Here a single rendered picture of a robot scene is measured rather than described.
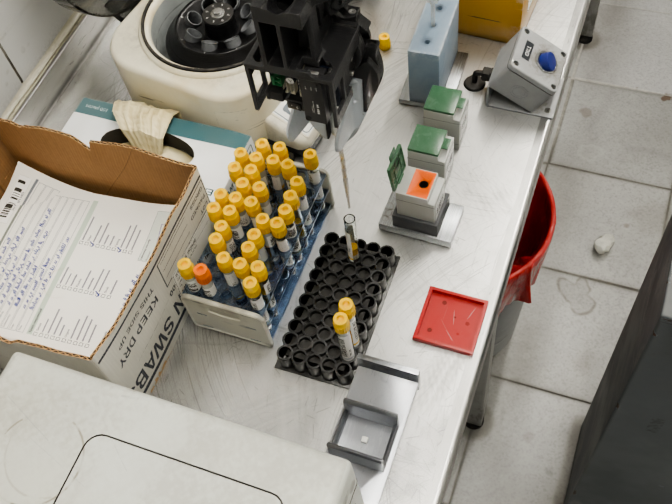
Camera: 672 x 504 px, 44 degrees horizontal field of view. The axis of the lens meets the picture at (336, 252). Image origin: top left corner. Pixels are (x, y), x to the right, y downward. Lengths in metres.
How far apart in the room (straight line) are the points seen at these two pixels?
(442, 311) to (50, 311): 0.43
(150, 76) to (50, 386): 0.52
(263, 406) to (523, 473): 0.97
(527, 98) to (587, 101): 1.23
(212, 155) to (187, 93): 0.08
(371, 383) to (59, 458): 0.36
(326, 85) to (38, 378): 0.30
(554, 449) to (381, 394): 0.99
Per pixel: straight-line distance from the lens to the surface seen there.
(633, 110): 2.32
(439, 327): 0.93
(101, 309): 0.95
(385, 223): 0.99
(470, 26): 1.19
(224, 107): 1.02
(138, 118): 1.05
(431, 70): 1.06
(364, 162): 1.06
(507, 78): 1.07
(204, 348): 0.96
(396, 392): 0.86
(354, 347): 0.90
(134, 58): 1.09
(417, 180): 0.95
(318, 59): 0.62
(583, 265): 2.02
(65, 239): 1.01
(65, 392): 0.64
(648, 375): 1.11
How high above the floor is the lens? 1.71
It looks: 58 degrees down
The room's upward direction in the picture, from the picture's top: 11 degrees counter-clockwise
